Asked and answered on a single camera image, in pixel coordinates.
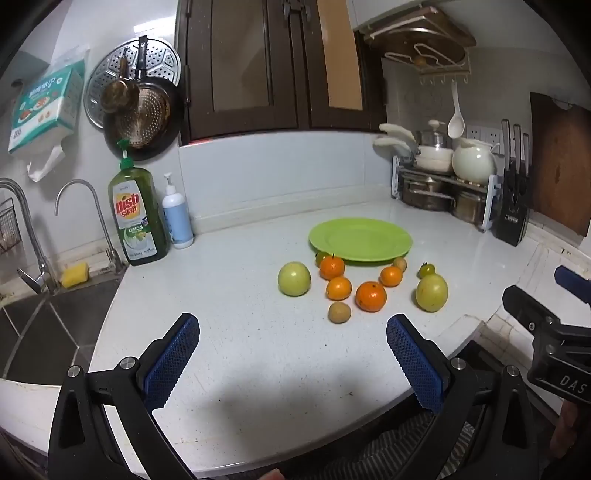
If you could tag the steel kitchen faucet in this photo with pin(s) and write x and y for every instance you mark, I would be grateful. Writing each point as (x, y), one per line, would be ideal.
(97, 217)
(34, 230)

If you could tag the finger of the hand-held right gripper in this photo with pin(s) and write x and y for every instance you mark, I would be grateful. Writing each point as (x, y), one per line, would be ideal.
(572, 282)
(521, 302)

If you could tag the light orange mandarin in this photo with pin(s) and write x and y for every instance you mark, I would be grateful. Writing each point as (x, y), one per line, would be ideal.
(339, 288)

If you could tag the wide steel pot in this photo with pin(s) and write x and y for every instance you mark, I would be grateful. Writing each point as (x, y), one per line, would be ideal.
(427, 194)

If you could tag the white wall rack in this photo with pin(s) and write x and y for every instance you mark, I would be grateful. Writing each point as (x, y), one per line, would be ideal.
(369, 28)

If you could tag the dark brown wooden cabinet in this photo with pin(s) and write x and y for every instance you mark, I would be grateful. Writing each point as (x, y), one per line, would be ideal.
(300, 69)

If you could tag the paper towel pack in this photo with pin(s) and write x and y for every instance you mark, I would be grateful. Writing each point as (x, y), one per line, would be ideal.
(46, 106)
(44, 166)

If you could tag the striped clothing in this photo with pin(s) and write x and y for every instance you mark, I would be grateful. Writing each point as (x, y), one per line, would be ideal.
(401, 443)

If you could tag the white pump lotion bottle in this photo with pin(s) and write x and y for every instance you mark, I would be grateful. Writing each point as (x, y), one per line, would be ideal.
(178, 217)

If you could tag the green dish soap bottle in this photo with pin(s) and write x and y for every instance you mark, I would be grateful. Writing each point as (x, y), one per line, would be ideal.
(138, 217)

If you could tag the black knife block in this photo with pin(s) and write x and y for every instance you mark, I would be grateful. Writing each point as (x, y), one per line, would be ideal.
(515, 217)

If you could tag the white wall outlets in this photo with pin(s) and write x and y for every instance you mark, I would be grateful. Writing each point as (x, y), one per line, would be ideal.
(480, 134)

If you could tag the green plate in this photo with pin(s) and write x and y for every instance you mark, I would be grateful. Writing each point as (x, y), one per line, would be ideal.
(360, 240)

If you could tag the round steel steamer plate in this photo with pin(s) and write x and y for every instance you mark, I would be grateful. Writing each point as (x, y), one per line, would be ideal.
(157, 57)

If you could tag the small orange mandarin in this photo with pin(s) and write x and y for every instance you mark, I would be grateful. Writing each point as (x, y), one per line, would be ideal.
(391, 276)

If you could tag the yellow sponge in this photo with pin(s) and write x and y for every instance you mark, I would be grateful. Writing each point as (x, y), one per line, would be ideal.
(74, 274)

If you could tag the brown wooden cutting board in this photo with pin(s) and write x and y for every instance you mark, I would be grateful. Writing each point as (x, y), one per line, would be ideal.
(561, 166)

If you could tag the small steel pot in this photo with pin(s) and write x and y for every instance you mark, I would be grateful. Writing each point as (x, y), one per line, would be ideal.
(468, 205)

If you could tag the wooden board in rack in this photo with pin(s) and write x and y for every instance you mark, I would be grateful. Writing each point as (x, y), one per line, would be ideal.
(443, 23)

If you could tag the white ladle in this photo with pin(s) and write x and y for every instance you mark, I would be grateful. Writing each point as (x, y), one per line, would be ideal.
(456, 122)

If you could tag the white ceramic pot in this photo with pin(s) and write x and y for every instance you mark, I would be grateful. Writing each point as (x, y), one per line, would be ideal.
(473, 159)

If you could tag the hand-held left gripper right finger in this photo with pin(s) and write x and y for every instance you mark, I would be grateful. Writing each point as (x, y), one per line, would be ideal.
(418, 364)

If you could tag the black frying pan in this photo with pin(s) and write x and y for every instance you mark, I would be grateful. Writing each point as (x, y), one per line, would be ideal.
(147, 124)

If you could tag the small green tomato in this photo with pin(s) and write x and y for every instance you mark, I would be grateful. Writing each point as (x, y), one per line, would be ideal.
(427, 269)
(322, 256)

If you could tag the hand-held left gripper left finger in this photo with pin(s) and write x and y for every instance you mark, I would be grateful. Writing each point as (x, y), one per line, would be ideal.
(170, 362)

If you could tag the small copper pan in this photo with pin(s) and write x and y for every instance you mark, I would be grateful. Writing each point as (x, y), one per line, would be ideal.
(119, 94)

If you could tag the dark orange mandarin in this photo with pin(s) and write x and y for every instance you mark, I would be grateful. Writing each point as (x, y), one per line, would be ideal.
(371, 296)

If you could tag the large orange mandarin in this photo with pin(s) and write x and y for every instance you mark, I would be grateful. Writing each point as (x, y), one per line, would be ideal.
(332, 266)

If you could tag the white pot shelf rack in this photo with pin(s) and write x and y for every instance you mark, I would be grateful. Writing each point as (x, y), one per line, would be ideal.
(396, 177)

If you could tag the dark kitchen sink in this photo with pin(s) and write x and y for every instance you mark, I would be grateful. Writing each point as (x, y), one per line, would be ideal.
(46, 332)

